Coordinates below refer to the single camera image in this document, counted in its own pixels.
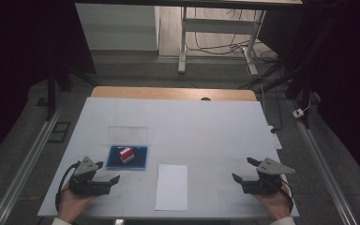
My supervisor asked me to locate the black floor frame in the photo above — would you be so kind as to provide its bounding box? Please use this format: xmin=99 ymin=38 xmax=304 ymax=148
xmin=48 ymin=121 xmax=72 ymax=144

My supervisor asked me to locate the red and white stamp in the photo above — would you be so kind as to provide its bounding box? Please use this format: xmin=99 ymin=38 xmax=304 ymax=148
xmin=119 ymin=147 xmax=136 ymax=165

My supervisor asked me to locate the person's right hand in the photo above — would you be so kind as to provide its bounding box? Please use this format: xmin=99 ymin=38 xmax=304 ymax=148
xmin=251 ymin=182 xmax=293 ymax=221

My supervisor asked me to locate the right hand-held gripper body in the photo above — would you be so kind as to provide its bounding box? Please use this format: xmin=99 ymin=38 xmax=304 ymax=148
xmin=241 ymin=157 xmax=296 ymax=196

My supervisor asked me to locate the white power strip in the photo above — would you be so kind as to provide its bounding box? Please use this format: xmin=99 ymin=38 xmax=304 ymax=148
xmin=267 ymin=125 xmax=283 ymax=151

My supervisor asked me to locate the wooden table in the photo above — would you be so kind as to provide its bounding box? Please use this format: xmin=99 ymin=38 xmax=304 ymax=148
xmin=90 ymin=85 xmax=258 ymax=102

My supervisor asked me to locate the blue ink pad case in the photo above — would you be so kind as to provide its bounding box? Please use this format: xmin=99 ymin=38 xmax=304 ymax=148
xmin=105 ymin=125 xmax=150 ymax=172

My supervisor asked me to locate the white cabinet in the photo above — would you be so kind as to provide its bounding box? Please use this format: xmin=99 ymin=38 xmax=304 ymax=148
xmin=74 ymin=3 xmax=161 ymax=52

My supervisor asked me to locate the black curtain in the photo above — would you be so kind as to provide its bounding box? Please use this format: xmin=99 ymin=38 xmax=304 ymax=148
xmin=258 ymin=0 xmax=360 ymax=192
xmin=0 ymin=0 xmax=97 ymax=172

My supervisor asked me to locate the white sleeve cuff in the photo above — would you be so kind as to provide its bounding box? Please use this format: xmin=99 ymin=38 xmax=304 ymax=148
xmin=51 ymin=217 xmax=77 ymax=225
xmin=269 ymin=216 xmax=298 ymax=225

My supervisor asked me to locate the tangle of black cables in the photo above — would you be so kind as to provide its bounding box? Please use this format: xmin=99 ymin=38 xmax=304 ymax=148
xmin=186 ymin=7 xmax=279 ymax=64

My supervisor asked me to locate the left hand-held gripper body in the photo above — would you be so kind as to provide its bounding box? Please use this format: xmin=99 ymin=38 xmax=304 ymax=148
xmin=67 ymin=156 xmax=113 ymax=197

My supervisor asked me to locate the black stand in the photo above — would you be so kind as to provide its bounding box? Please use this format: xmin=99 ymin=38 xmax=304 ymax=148
xmin=44 ymin=55 xmax=98 ymax=122

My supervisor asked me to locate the metal floor rail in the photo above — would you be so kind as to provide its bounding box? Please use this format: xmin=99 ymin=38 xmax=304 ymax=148
xmin=0 ymin=105 xmax=64 ymax=225
xmin=288 ymin=98 xmax=359 ymax=225

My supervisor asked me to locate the person's left hand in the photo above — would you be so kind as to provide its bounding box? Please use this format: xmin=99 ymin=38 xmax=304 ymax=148
xmin=56 ymin=182 xmax=98 ymax=224

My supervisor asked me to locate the white table cover board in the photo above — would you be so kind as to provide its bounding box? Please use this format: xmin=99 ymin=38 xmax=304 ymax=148
xmin=37 ymin=97 xmax=301 ymax=219

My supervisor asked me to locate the white desk frame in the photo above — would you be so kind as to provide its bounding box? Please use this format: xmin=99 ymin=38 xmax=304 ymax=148
xmin=176 ymin=6 xmax=267 ymax=77

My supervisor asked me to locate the white paper sheet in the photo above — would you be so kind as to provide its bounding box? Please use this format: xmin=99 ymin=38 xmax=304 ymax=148
xmin=154 ymin=164 xmax=189 ymax=212

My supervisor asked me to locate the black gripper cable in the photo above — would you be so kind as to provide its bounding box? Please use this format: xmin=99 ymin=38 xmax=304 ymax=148
xmin=280 ymin=178 xmax=295 ymax=215
xmin=54 ymin=161 xmax=83 ymax=214

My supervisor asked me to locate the white power adapter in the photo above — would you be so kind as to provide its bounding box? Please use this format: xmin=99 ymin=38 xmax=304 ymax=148
xmin=292 ymin=98 xmax=312 ymax=119

